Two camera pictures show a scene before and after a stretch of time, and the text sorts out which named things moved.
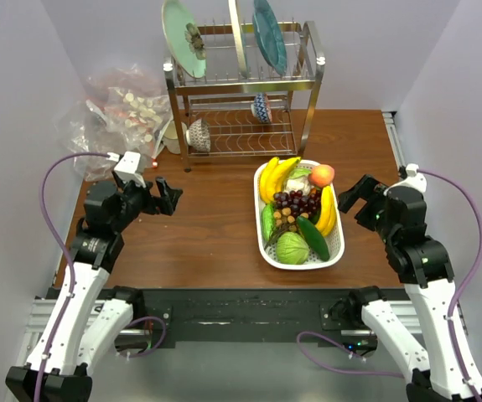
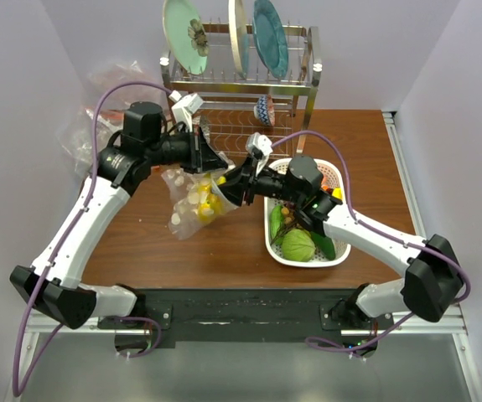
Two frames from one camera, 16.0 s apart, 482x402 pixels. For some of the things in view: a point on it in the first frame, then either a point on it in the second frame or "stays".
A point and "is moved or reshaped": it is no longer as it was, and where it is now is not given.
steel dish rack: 258,114 stays
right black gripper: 365,188 → 241,180
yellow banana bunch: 272,176 is moved or reshaped
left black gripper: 164,204 → 204,157
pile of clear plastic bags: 123,109 stays
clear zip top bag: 137,117 → 194,203
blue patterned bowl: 261,108 stays
